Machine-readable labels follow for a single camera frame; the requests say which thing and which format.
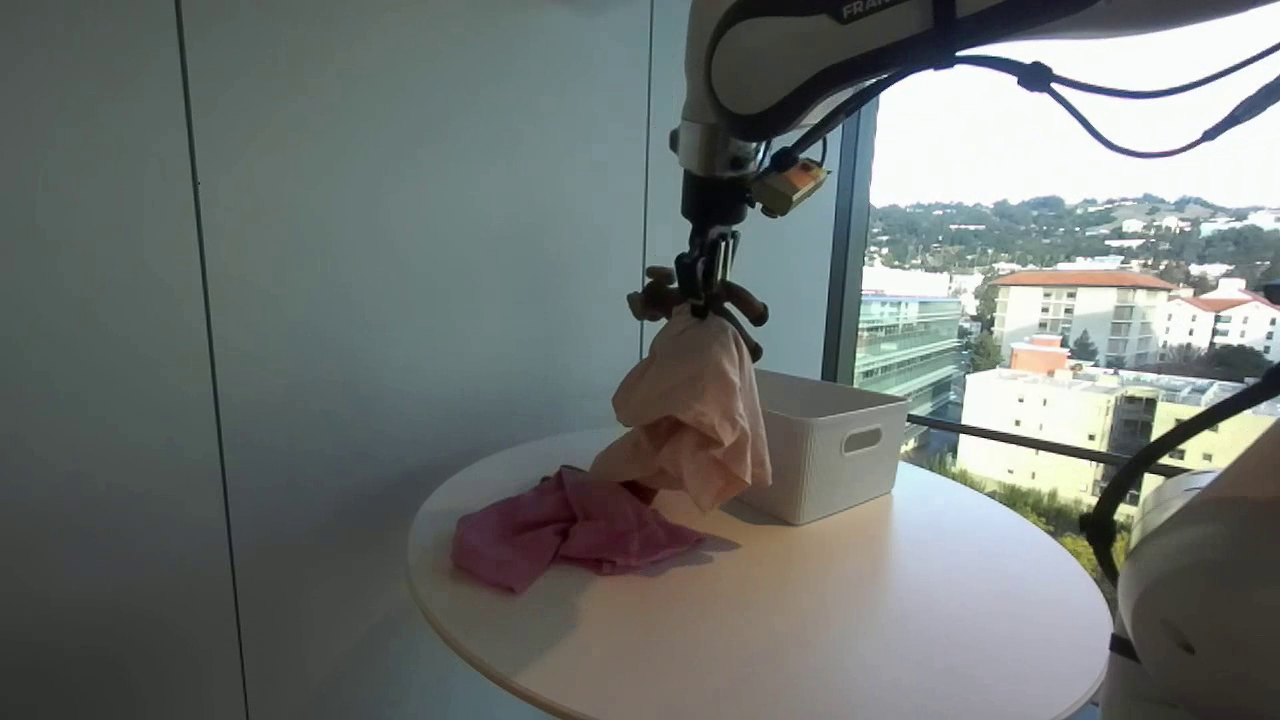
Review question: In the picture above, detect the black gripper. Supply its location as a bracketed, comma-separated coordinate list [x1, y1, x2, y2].
[626, 170, 778, 363]

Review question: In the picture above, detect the light pink cloth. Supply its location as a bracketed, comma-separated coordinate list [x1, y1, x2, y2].
[588, 309, 779, 513]

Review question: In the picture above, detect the magenta pink cloth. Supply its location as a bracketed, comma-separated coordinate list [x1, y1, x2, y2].
[450, 458, 713, 596]

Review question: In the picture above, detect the white plastic storage box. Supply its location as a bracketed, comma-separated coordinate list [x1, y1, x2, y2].
[736, 368, 915, 528]

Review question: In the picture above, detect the glass-fronted building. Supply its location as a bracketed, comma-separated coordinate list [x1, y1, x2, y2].
[857, 290, 974, 469]

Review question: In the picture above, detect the dark balcony railing bar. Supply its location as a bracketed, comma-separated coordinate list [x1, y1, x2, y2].
[906, 409, 1166, 475]

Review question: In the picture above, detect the flat-roofed white building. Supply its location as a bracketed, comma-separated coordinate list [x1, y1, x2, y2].
[952, 359, 1280, 508]

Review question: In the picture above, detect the red-roofed building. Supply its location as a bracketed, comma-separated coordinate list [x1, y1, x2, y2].
[987, 262, 1180, 373]

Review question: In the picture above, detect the dark window frame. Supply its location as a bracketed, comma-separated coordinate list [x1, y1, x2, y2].
[818, 94, 886, 393]

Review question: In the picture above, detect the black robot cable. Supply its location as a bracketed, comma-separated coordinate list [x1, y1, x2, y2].
[933, 34, 1280, 563]

